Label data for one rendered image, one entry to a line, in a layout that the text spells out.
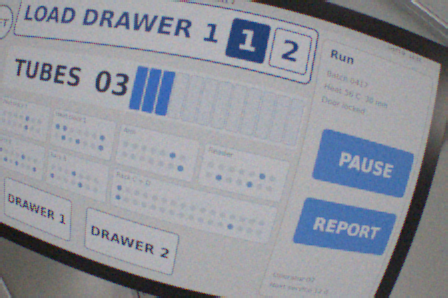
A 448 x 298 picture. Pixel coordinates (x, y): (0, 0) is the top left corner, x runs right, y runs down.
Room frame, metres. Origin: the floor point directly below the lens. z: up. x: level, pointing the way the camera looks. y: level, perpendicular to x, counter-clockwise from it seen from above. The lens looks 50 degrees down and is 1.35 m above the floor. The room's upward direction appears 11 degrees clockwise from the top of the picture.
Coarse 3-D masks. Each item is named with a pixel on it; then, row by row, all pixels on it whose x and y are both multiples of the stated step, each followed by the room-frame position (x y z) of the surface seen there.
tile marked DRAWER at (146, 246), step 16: (96, 224) 0.17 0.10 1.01; (112, 224) 0.17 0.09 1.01; (128, 224) 0.17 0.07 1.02; (144, 224) 0.17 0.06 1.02; (96, 240) 0.15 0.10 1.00; (112, 240) 0.16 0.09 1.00; (128, 240) 0.16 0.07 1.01; (144, 240) 0.16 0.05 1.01; (160, 240) 0.17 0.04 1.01; (176, 240) 0.17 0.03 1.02; (112, 256) 0.15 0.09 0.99; (128, 256) 0.15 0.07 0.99; (144, 256) 0.15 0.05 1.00; (160, 256) 0.16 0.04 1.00; (176, 256) 0.16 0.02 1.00; (160, 272) 0.14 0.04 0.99
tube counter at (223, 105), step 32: (128, 64) 0.26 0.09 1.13; (96, 96) 0.24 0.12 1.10; (128, 96) 0.24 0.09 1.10; (160, 96) 0.25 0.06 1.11; (192, 96) 0.25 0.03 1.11; (224, 96) 0.25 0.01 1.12; (256, 96) 0.25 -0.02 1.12; (288, 96) 0.26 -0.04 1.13; (224, 128) 0.24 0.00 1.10; (256, 128) 0.24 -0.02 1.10; (288, 128) 0.24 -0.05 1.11
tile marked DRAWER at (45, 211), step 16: (16, 192) 0.17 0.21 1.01; (32, 192) 0.18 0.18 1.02; (48, 192) 0.18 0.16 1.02; (16, 208) 0.16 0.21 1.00; (32, 208) 0.16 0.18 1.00; (48, 208) 0.17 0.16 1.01; (64, 208) 0.17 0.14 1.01; (32, 224) 0.15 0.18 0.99; (48, 224) 0.16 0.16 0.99; (64, 224) 0.16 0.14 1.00; (64, 240) 0.15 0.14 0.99
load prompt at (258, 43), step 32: (32, 0) 0.30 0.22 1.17; (64, 0) 0.30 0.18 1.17; (96, 0) 0.30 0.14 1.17; (128, 0) 0.30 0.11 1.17; (160, 0) 0.30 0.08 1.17; (32, 32) 0.28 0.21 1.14; (64, 32) 0.28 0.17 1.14; (96, 32) 0.28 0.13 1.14; (128, 32) 0.28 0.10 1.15; (160, 32) 0.28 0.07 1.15; (192, 32) 0.28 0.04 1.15; (224, 32) 0.29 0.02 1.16; (256, 32) 0.29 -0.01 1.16; (288, 32) 0.29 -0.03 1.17; (224, 64) 0.27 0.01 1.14; (256, 64) 0.27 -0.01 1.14; (288, 64) 0.27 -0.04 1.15
